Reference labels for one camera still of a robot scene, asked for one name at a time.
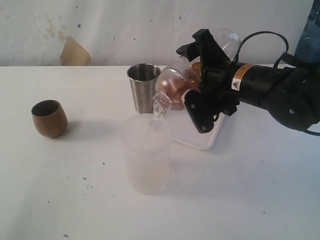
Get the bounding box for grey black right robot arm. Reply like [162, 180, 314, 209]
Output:
[176, 29, 320, 135]

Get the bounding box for clear plastic shaker cup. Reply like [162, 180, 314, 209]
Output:
[182, 27, 242, 83]

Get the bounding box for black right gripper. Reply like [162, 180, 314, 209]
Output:
[176, 29, 242, 116]

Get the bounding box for white rectangular tray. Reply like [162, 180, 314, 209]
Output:
[165, 110, 225, 150]

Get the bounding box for clear dome shaker lid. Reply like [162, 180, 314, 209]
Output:
[151, 61, 201, 113]

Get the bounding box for translucent plastic container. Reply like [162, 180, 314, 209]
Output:
[119, 114, 173, 195]

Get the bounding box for wooden blocks and coins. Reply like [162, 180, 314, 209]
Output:
[159, 62, 203, 110]

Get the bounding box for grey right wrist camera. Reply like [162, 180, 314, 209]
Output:
[182, 90, 220, 134]

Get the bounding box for brown wooden cup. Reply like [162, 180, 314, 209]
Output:
[31, 99, 68, 138]

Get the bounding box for stainless steel cup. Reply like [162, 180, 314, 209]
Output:
[127, 63, 161, 114]

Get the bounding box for brown cardboard piece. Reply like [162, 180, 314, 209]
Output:
[60, 36, 91, 66]

